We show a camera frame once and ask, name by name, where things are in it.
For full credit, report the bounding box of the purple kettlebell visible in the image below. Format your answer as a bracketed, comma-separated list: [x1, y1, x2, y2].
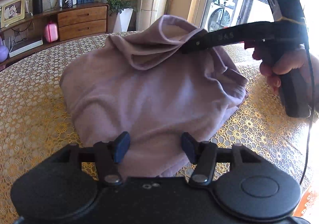
[0, 38, 9, 63]

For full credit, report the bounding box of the long wooden TV cabinet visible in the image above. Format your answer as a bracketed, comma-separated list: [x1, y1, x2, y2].
[1, 2, 109, 66]

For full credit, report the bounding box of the lilac sweatshirt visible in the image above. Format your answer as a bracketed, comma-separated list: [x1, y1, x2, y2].
[60, 15, 248, 177]

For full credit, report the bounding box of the black cylindrical speaker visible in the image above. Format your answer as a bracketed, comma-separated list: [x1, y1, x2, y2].
[32, 0, 43, 15]

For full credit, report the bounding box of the pink small case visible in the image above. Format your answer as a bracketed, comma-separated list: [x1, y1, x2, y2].
[44, 22, 59, 42]

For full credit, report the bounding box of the gold lace tablecloth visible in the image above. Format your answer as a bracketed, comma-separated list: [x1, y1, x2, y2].
[1, 34, 318, 223]

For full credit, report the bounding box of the gold framed photo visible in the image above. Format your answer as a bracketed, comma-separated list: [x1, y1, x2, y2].
[1, 0, 26, 29]

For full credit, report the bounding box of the white flat box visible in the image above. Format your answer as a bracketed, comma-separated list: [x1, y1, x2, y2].
[9, 38, 43, 58]

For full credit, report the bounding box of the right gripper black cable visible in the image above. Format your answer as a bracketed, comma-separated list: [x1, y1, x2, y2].
[298, 17, 316, 186]

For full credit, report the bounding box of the washing machine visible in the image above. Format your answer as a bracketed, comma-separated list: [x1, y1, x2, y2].
[201, 0, 235, 32]

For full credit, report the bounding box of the person's right hand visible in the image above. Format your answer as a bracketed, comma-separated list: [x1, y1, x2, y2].
[252, 46, 312, 104]

